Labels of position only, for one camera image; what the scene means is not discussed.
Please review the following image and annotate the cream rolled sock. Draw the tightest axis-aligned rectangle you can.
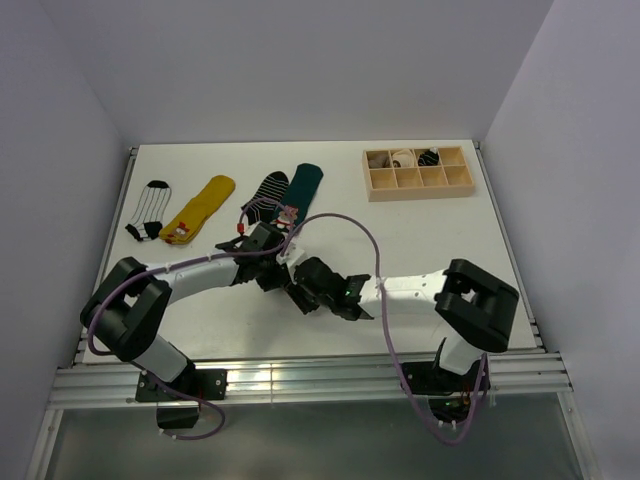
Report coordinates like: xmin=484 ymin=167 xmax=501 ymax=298
xmin=390 ymin=149 xmax=416 ymax=168

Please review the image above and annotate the black white striped ankle sock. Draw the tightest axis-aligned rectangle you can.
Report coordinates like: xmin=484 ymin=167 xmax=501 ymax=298
xmin=242 ymin=171 xmax=289 ymax=225

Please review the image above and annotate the black rolled sock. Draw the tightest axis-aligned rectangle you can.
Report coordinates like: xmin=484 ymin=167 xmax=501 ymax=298
xmin=416 ymin=147 xmax=440 ymax=167

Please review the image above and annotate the beige rolled sock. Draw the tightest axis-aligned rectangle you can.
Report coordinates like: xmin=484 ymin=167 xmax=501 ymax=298
xmin=367 ymin=152 xmax=390 ymax=169

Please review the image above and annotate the purple cable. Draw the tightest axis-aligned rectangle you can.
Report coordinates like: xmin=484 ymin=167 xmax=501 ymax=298
xmin=87 ymin=197 xmax=301 ymax=441
xmin=279 ymin=213 xmax=491 ymax=446

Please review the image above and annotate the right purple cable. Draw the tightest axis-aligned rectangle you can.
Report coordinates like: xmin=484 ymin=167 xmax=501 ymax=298
xmin=279 ymin=213 xmax=491 ymax=446

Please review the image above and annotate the dark green reindeer sock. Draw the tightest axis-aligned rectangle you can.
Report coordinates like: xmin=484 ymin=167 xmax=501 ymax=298
xmin=270 ymin=163 xmax=324 ymax=232

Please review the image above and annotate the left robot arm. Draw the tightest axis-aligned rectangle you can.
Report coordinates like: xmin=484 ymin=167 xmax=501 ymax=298
xmin=80 ymin=222 xmax=285 ymax=399

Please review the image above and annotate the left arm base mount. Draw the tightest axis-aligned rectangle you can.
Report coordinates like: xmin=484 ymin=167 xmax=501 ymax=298
xmin=134 ymin=368 xmax=228 ymax=440

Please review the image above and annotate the wooden compartment box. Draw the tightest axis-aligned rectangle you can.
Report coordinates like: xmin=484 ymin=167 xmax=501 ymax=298
xmin=362 ymin=145 xmax=475 ymax=202

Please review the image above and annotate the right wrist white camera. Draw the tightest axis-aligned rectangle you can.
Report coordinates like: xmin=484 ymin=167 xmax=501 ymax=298
xmin=276 ymin=242 xmax=307 ymax=268

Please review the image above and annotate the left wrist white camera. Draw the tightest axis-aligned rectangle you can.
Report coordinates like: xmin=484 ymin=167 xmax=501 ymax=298
xmin=237 ymin=223 xmax=258 ymax=239

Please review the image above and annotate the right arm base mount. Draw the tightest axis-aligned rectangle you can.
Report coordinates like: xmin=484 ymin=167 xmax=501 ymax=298
xmin=399 ymin=360 xmax=491 ymax=425

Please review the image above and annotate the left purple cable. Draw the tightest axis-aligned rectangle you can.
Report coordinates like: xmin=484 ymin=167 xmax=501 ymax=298
xmin=87 ymin=197 xmax=301 ymax=441

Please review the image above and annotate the mustard yellow sock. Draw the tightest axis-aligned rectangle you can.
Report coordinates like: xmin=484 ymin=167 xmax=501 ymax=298
xmin=159 ymin=175 xmax=236 ymax=245

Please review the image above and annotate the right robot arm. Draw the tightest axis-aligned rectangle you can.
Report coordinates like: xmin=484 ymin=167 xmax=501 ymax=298
xmin=293 ymin=257 xmax=520 ymax=390

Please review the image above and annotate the aluminium front rail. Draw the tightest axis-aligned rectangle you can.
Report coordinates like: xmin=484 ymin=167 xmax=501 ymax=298
xmin=46 ymin=352 xmax=572 ymax=410

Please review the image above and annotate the wrist white camera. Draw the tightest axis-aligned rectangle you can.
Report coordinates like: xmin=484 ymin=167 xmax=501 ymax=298
xmin=237 ymin=223 xmax=258 ymax=239
xmin=276 ymin=242 xmax=307 ymax=268

